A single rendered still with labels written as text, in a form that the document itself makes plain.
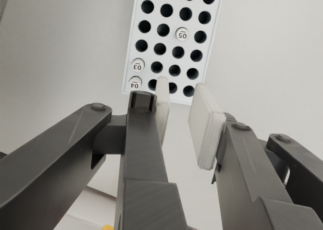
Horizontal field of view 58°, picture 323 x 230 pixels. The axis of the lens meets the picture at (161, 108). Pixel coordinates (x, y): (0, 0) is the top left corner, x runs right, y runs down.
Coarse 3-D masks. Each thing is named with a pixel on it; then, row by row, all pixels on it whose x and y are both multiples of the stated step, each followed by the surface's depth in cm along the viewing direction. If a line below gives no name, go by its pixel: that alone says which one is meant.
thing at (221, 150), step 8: (224, 112) 17; (232, 120) 16; (224, 128) 14; (224, 136) 13; (224, 144) 13; (264, 144) 13; (216, 152) 14; (224, 152) 13; (272, 152) 12; (272, 160) 12; (280, 160) 12; (280, 168) 12; (288, 168) 13; (280, 176) 13
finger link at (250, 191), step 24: (240, 144) 11; (216, 168) 14; (240, 168) 9; (264, 168) 10; (240, 192) 9; (264, 192) 8; (240, 216) 8; (264, 216) 6; (288, 216) 6; (312, 216) 6
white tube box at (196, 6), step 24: (144, 0) 28; (168, 0) 28; (192, 0) 28; (216, 0) 28; (144, 24) 32; (168, 24) 29; (192, 24) 29; (216, 24) 29; (144, 48) 33; (168, 48) 30; (192, 48) 30; (144, 72) 30; (168, 72) 30; (192, 72) 34; (192, 96) 31
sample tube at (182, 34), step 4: (180, 28) 28; (184, 28) 28; (176, 32) 28; (180, 32) 28; (184, 32) 28; (188, 32) 28; (176, 36) 28; (180, 36) 28; (184, 36) 28; (188, 36) 28; (180, 40) 28; (184, 40) 28
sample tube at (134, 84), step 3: (132, 78) 30; (135, 78) 30; (138, 78) 30; (129, 81) 30; (132, 81) 29; (135, 81) 29; (138, 81) 29; (141, 81) 31; (129, 84) 29; (132, 84) 29; (135, 84) 29; (138, 84) 29; (129, 87) 30; (132, 87) 29; (135, 87) 29; (138, 87) 29
